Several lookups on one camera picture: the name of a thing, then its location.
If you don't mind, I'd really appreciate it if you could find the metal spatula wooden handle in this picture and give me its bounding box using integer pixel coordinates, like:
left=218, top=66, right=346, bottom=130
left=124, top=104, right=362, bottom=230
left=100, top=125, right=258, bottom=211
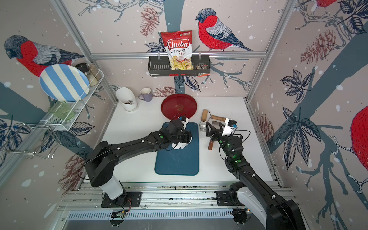
left=208, top=136, right=214, bottom=150

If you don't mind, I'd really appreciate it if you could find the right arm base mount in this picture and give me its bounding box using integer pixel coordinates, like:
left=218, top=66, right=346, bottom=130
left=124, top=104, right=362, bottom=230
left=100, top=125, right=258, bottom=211
left=214, top=188, right=245, bottom=207

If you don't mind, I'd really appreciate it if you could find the blue striped plate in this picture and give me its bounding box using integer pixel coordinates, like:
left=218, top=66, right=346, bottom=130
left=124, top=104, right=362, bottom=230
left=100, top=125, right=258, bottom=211
left=40, top=64, right=90, bottom=102

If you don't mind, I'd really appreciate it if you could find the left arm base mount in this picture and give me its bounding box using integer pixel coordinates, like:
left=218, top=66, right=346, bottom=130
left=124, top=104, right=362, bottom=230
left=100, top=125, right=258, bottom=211
left=101, top=190, right=143, bottom=208

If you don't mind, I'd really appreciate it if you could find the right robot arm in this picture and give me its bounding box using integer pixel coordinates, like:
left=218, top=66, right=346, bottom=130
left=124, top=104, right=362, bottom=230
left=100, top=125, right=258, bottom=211
left=206, top=122, right=306, bottom=230

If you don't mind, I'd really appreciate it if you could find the purple mug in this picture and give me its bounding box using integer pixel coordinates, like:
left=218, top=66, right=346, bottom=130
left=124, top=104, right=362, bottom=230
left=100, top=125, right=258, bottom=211
left=139, top=87, right=152, bottom=102

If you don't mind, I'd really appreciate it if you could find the wooden dough roller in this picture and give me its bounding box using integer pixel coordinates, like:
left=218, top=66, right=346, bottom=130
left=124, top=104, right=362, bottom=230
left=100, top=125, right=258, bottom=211
left=201, top=109, right=226, bottom=122

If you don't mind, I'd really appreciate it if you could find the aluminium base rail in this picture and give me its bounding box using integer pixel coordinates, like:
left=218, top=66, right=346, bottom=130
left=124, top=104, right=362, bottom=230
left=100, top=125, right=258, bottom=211
left=56, top=183, right=255, bottom=226

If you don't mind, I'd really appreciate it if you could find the green glass cup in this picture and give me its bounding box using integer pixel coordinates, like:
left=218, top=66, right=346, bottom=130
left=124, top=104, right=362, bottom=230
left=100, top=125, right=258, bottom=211
left=48, top=101, right=75, bottom=121

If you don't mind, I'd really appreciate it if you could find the clear wire wall shelf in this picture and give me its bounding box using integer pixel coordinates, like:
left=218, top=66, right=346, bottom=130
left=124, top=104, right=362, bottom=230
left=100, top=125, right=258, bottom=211
left=31, top=65, right=104, bottom=131

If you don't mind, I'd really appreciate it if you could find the spice jar dark lid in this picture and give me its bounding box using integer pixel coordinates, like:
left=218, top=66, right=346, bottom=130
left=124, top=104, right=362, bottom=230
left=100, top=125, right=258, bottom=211
left=75, top=63, right=91, bottom=75

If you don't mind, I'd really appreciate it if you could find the black wire wall basket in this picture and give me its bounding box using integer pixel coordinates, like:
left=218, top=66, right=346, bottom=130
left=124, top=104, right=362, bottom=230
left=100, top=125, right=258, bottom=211
left=148, top=55, right=211, bottom=77

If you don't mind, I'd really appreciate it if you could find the white dough piece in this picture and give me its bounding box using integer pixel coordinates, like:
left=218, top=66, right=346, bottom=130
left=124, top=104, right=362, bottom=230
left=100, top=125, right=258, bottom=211
left=172, top=142, right=188, bottom=150

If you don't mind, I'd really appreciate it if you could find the red round tray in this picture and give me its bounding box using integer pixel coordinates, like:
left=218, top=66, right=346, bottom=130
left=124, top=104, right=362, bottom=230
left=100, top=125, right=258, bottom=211
left=161, top=94, right=197, bottom=120

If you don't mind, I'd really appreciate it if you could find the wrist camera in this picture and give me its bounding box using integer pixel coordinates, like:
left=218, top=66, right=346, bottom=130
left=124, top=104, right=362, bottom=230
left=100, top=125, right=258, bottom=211
left=221, top=118, right=237, bottom=136
left=178, top=116, right=189, bottom=129

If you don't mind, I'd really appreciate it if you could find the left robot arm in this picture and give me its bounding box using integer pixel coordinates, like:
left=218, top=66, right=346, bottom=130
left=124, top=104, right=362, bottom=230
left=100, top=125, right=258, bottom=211
left=84, top=116, right=193, bottom=200

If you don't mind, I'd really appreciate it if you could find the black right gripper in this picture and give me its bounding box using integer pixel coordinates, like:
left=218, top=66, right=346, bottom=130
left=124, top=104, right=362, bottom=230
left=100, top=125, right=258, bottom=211
left=206, top=122, right=233, bottom=160

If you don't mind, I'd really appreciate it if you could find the Chuba cassava chips bag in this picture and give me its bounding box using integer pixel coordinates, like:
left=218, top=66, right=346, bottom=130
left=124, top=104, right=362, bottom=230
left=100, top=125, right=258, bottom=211
left=161, top=30, right=194, bottom=71

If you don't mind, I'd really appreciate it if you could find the white cutlery holder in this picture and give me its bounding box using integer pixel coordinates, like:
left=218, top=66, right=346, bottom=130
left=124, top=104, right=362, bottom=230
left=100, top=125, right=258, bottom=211
left=116, top=87, right=139, bottom=112

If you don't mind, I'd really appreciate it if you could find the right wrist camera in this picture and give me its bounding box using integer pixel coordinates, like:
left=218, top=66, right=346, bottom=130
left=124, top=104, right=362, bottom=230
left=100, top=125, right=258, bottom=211
left=221, top=118, right=237, bottom=136

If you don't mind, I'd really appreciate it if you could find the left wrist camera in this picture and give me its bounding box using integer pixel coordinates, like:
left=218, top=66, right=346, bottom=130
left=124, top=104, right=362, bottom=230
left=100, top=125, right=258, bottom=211
left=178, top=116, right=189, bottom=129

